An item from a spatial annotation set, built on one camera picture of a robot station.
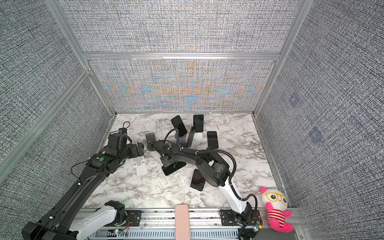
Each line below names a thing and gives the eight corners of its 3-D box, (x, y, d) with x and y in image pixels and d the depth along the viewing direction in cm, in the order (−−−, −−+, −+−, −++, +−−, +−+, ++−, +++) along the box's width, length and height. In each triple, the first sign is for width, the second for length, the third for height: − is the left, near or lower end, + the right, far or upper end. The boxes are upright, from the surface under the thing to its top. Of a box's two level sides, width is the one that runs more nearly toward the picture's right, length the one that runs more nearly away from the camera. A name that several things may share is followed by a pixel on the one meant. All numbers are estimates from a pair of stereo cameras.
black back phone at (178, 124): (173, 134, 109) (170, 119, 96) (179, 129, 112) (177, 114, 99) (180, 140, 106) (178, 125, 93) (186, 135, 109) (185, 120, 96)
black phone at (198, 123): (193, 136, 107) (193, 123, 95) (193, 128, 112) (193, 114, 100) (202, 136, 107) (204, 123, 95) (202, 128, 112) (203, 114, 100)
